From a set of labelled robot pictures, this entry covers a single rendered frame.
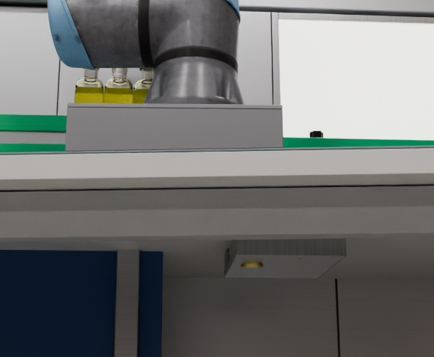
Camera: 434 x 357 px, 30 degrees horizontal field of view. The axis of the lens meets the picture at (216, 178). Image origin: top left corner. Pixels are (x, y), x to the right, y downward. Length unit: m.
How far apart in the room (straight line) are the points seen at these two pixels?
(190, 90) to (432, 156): 0.31
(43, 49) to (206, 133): 0.95
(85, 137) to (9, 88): 0.87
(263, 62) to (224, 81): 0.77
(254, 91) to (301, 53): 0.14
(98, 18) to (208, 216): 0.32
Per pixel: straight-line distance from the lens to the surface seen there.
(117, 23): 1.13
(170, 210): 1.01
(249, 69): 1.84
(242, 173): 0.97
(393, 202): 1.03
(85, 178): 0.99
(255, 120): 1.00
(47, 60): 1.88
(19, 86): 1.86
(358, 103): 1.85
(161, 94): 1.08
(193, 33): 1.10
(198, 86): 1.05
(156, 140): 1.00
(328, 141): 1.63
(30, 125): 1.52
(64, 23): 1.14
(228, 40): 1.11
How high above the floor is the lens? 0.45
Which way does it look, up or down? 16 degrees up
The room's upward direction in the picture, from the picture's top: straight up
